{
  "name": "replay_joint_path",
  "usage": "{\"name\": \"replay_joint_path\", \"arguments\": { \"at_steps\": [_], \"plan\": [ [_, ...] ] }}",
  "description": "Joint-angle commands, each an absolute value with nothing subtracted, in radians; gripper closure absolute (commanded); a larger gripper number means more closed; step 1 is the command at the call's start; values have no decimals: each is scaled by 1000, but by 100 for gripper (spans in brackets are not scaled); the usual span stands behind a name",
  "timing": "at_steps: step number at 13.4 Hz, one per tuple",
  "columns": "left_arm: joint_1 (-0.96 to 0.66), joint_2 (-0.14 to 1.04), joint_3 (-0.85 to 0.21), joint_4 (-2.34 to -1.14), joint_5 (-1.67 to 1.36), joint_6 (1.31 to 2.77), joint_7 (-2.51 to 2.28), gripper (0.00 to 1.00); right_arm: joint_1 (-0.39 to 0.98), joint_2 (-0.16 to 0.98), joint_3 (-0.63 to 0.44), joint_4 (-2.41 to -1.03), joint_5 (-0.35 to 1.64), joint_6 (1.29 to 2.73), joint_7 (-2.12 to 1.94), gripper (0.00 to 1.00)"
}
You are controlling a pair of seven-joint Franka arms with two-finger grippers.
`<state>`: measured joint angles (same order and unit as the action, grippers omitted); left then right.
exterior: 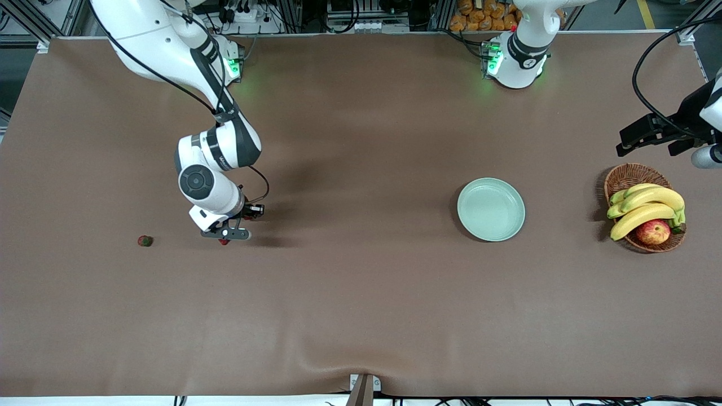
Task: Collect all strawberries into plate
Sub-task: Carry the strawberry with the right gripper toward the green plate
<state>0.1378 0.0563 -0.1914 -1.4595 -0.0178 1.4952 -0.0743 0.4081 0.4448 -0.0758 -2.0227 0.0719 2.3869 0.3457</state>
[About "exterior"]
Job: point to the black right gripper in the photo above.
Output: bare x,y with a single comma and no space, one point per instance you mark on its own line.
247,210

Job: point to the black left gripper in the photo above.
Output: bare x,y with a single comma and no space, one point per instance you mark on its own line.
687,114

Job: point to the dark red-green strawberry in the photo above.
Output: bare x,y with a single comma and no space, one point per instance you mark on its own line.
145,241

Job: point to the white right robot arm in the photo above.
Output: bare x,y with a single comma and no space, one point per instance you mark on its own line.
146,34

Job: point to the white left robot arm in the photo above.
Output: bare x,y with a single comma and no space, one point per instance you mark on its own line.
519,56

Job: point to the pale green round plate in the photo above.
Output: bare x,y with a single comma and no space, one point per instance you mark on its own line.
491,210

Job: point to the brown wicker basket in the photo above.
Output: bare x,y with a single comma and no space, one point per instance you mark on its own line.
632,176

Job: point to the short yellow-green banana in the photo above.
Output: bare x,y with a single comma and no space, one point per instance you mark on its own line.
632,190

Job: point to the yellow banana bunch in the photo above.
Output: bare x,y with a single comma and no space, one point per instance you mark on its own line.
657,196

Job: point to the plump yellow banana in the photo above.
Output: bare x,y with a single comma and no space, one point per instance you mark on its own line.
637,219

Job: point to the red apple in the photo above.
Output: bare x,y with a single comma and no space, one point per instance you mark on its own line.
653,232

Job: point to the brown table mat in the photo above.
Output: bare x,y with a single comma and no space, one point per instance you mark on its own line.
338,310

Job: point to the white power strip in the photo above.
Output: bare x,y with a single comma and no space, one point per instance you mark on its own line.
251,16

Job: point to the bag of orange buns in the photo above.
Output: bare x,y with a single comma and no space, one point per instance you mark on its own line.
479,17

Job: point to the grey metal mount bracket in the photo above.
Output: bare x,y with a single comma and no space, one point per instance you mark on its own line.
364,392

